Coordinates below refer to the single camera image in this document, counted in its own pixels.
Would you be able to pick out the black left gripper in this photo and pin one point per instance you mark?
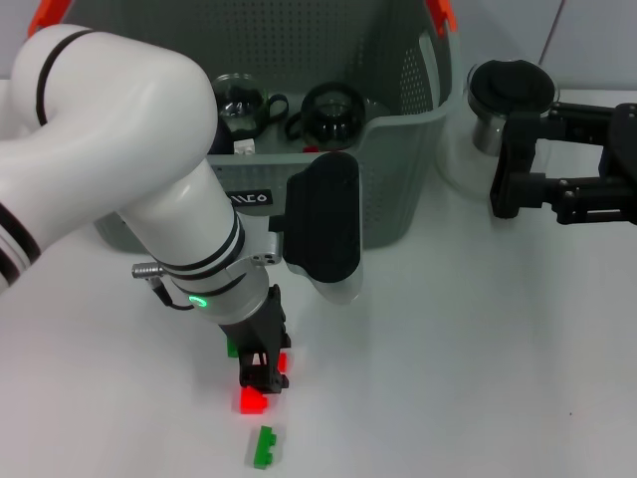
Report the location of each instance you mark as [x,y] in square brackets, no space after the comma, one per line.
[256,328]

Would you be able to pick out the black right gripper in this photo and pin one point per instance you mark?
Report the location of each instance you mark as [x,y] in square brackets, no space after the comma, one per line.
[622,159]

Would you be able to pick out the small red toy brick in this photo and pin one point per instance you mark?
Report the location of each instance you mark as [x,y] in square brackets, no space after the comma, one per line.
[282,362]
[311,149]

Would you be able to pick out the bright orange-red toy brick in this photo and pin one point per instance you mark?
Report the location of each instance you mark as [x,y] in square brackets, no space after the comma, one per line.
[253,402]

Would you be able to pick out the dark green toy brick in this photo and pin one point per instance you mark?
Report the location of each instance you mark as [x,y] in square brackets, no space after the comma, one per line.
[231,348]

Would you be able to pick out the green stepped toy brick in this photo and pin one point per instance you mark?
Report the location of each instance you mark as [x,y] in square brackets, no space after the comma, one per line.
[263,448]

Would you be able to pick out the glass carafe with black lid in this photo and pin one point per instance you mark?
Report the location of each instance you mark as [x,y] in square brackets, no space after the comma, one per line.
[507,87]

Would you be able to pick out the large clear toy brick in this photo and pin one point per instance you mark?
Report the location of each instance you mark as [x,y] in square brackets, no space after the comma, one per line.
[245,148]

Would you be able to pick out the glass teacup with black base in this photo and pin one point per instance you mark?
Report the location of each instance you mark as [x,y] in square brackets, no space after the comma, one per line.
[239,104]
[331,124]

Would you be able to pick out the metal connector on left arm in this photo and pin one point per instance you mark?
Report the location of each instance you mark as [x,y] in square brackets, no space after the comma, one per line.
[147,272]

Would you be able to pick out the grey perforated storage basket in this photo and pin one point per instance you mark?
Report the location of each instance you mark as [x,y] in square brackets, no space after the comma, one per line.
[388,174]

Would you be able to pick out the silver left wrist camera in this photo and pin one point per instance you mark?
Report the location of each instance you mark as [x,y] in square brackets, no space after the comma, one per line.
[323,219]

